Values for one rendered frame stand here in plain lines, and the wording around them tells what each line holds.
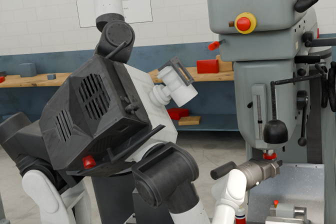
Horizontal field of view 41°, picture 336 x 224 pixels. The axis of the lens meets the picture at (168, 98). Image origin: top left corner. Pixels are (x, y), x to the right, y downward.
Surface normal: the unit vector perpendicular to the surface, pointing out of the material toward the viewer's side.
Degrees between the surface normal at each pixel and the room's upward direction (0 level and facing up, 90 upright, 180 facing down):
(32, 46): 90
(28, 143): 90
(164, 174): 51
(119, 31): 62
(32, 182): 90
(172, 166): 44
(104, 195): 94
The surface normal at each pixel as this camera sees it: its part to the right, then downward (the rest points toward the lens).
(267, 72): -0.37, 0.25
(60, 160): -0.69, -0.04
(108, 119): -0.52, -0.20
